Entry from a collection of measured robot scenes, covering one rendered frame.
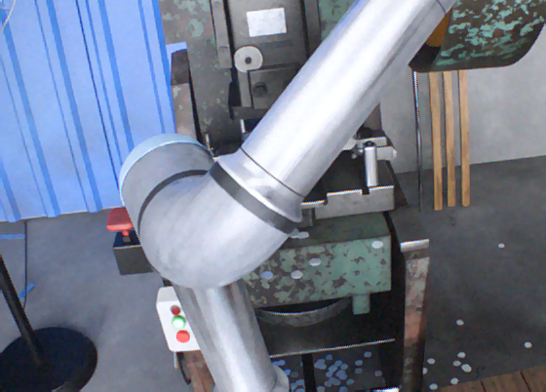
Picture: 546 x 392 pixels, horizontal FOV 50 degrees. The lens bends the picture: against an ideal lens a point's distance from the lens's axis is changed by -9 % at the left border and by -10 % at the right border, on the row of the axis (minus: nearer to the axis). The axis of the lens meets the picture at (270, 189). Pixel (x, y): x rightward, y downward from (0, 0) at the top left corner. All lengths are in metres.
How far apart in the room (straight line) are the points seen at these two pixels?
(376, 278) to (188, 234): 0.83
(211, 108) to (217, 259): 1.03
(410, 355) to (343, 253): 0.31
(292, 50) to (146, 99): 1.42
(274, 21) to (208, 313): 0.66
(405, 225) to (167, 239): 0.81
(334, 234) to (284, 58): 0.37
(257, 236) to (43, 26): 2.10
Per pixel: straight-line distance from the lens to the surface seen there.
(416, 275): 1.30
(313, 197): 1.18
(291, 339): 1.57
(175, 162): 0.67
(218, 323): 0.79
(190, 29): 1.21
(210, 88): 1.57
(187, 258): 0.59
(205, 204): 0.57
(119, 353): 2.11
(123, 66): 2.59
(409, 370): 1.49
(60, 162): 2.82
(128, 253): 1.29
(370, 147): 1.31
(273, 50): 1.27
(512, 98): 2.87
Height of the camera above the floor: 1.38
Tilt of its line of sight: 30 degrees down
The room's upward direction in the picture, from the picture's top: 8 degrees counter-clockwise
